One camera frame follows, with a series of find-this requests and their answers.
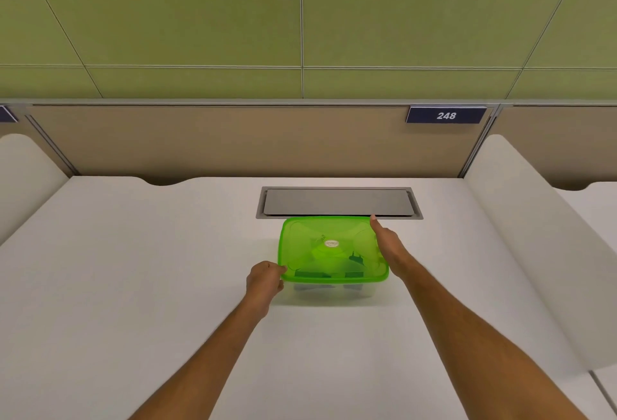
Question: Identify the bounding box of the person's left forearm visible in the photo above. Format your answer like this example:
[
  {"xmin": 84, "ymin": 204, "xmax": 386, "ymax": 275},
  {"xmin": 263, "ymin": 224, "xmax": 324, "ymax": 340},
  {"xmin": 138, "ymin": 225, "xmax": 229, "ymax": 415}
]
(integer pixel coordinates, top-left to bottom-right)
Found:
[{"xmin": 129, "ymin": 297, "xmax": 272, "ymax": 420}]

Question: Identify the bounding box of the person's right forearm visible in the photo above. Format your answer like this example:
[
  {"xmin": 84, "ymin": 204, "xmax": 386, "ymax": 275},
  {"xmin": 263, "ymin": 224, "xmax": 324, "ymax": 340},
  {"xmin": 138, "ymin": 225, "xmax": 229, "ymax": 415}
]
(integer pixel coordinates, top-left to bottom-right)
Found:
[{"xmin": 398, "ymin": 259, "xmax": 588, "ymax": 420}]

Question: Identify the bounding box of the white curved desk divider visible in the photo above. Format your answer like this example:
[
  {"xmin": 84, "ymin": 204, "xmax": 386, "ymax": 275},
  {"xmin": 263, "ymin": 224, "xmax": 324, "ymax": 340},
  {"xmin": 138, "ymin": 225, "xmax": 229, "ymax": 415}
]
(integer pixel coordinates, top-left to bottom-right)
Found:
[
  {"xmin": 463, "ymin": 134, "xmax": 617, "ymax": 380},
  {"xmin": 0, "ymin": 134, "xmax": 69, "ymax": 245}
]

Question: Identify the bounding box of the green translucent container lid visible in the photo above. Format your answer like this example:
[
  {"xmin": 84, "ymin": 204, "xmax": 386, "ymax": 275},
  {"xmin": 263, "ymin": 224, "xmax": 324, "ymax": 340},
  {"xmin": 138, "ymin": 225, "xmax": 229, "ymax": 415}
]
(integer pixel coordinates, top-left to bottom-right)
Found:
[{"xmin": 278, "ymin": 216, "xmax": 389, "ymax": 284}]

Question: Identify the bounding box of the person's right hand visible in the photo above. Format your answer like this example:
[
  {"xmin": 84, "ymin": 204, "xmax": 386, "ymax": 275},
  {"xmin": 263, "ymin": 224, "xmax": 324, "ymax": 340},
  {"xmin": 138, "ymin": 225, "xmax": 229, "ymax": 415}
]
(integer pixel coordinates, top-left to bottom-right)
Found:
[{"xmin": 370, "ymin": 215, "xmax": 414, "ymax": 280}]

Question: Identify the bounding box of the grey metal desk cable hatch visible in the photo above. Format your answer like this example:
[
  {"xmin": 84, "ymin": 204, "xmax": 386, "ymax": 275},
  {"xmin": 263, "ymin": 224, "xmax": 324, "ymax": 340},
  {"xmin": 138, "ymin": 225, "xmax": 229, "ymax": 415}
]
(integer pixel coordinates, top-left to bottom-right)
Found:
[{"xmin": 256, "ymin": 187, "xmax": 424, "ymax": 220}]

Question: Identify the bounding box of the person's left hand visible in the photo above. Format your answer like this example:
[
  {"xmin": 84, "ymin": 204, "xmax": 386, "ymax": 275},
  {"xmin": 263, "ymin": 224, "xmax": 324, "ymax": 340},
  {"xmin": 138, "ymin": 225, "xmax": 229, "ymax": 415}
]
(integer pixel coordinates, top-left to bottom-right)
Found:
[{"xmin": 245, "ymin": 261, "xmax": 288, "ymax": 318}]

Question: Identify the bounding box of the beige desk partition panel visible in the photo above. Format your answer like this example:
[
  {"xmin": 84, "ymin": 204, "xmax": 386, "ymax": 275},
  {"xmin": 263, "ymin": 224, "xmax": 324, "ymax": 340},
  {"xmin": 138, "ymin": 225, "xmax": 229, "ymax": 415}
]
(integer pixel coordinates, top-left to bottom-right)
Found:
[
  {"xmin": 26, "ymin": 105, "xmax": 497, "ymax": 186},
  {"xmin": 496, "ymin": 105, "xmax": 617, "ymax": 191}
]

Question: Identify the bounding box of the clear plastic storage container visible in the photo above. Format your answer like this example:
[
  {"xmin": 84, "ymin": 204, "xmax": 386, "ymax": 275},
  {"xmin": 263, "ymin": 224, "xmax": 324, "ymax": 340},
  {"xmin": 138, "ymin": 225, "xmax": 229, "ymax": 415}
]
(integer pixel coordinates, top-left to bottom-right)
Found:
[{"xmin": 283, "ymin": 279, "xmax": 380, "ymax": 301}]

